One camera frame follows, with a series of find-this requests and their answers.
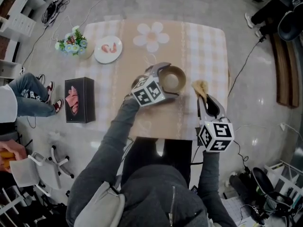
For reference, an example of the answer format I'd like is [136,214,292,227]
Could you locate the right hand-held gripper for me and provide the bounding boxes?
[195,95,235,153]

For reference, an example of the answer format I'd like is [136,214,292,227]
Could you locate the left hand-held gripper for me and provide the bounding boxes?
[130,62,180,108]

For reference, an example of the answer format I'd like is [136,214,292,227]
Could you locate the brown bowl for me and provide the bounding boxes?
[159,65,187,95]

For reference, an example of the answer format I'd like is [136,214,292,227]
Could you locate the beige cleaning cloth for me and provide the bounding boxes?
[191,79,209,101]

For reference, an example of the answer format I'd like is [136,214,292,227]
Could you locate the person's right forearm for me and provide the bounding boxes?
[197,149,222,198]

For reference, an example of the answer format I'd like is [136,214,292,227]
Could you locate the person's left forearm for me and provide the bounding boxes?
[94,95,144,165]

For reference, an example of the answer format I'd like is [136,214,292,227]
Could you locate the table with checked tablecloth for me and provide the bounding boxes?
[75,19,232,141]

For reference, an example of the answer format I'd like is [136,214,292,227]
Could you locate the white plate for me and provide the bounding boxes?
[94,35,123,64]

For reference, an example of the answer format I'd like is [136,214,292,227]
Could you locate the black roll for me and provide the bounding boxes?
[229,173,251,198]

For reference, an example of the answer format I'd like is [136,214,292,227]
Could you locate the black tissue box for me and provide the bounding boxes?
[64,77,96,123]

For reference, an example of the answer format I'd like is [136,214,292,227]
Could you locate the person's black trouser legs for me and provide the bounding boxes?
[120,136,192,189]

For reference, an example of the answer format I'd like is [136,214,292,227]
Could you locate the brown wooden bench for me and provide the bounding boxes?
[269,32,300,108]

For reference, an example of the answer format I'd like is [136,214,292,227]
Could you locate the black and green device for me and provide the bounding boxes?
[251,166,294,212]

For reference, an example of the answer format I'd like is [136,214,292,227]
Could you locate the pink tissue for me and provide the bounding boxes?
[65,86,80,115]

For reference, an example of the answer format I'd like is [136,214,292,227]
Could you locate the flower bouquet in cream pot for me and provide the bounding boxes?
[54,25,95,61]

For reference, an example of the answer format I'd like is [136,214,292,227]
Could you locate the white grid top table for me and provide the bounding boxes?
[221,196,251,227]

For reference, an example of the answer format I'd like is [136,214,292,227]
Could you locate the person's grey jacket torso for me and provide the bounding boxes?
[66,164,237,227]

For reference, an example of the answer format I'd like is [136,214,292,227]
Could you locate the black shell seat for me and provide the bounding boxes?
[277,10,303,42]

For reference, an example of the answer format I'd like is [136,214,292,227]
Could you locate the long black and white device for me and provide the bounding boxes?
[42,0,71,28]

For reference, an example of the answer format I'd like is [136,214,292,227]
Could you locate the small white desk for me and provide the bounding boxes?
[0,59,23,80]

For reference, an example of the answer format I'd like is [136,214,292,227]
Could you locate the white desk with drawers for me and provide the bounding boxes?
[0,0,47,42]

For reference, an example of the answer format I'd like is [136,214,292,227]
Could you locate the white office chair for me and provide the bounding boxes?
[9,145,74,197]

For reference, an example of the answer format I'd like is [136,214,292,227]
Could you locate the pink cloth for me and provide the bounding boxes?
[0,140,27,172]

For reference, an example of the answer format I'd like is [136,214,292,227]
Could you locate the black office chair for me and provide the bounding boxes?
[0,185,69,227]

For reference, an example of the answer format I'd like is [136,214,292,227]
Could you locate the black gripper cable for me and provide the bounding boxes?
[191,145,204,166]

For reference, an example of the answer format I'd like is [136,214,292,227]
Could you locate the long black floor cable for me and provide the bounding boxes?
[227,38,267,96]

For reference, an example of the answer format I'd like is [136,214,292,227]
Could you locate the white wire rack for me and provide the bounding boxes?
[264,159,303,222]

